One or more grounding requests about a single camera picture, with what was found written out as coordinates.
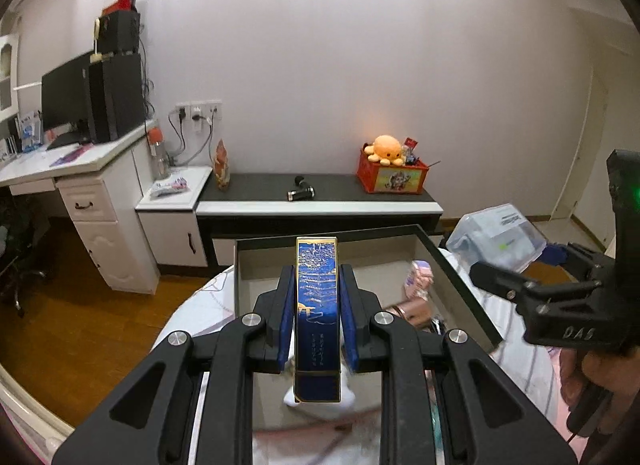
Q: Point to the blue and gold box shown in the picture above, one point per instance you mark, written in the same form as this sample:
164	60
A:
317	295

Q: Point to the clear plastic storage bin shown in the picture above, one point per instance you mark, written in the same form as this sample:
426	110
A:
500	235

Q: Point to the white glass-door cabinet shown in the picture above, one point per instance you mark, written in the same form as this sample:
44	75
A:
7	75

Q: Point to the orange snack bag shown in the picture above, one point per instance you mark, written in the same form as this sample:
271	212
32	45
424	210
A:
222	170

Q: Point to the white bed frame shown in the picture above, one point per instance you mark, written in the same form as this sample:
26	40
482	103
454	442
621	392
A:
30	405

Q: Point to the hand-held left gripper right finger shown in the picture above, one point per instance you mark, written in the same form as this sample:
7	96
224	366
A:
347	315

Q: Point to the white wall power outlet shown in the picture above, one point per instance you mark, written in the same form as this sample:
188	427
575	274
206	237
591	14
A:
200	107

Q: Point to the red printed crate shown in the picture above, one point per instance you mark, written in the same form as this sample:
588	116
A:
395	180

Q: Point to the blue and white box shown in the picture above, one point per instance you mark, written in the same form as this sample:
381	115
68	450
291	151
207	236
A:
30	132

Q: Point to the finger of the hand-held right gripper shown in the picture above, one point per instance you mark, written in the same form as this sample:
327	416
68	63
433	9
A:
500	280
575	252

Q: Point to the black computer monitor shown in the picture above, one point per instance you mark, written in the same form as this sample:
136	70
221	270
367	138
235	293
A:
65	95

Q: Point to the black office chair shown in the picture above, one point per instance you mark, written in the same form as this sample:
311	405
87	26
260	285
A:
20	245

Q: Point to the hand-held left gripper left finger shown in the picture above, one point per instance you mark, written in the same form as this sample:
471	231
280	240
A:
286	310

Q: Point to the colourful small packet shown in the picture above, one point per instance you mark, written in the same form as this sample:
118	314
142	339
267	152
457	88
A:
419	277

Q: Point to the black massage gun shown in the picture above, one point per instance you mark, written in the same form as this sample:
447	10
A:
300	192

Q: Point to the black computer tower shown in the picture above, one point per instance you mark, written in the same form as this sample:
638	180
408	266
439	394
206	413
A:
115	95

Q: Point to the water bottle orange cap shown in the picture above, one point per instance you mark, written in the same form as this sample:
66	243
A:
157	155

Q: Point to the black and white low cabinet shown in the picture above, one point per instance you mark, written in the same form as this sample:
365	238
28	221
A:
260	187

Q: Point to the black speaker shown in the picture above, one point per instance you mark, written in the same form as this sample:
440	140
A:
120	30

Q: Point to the white nightstand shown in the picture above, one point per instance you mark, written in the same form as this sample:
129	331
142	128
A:
170	235

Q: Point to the pink storage box black rim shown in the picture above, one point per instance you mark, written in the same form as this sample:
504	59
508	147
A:
380	255

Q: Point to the rose gold mirror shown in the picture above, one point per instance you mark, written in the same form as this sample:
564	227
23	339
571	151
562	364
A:
410	312

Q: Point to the white desk with drawers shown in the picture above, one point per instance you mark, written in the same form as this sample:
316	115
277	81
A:
110	245

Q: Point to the white printed bedsheet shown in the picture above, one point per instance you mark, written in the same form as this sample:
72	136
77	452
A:
520	380

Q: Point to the person's right hand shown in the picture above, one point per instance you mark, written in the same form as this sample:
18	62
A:
575	375

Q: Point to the white door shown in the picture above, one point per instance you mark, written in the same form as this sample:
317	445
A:
580	160

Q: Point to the orange plush octopus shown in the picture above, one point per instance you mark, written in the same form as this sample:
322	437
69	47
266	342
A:
385	150

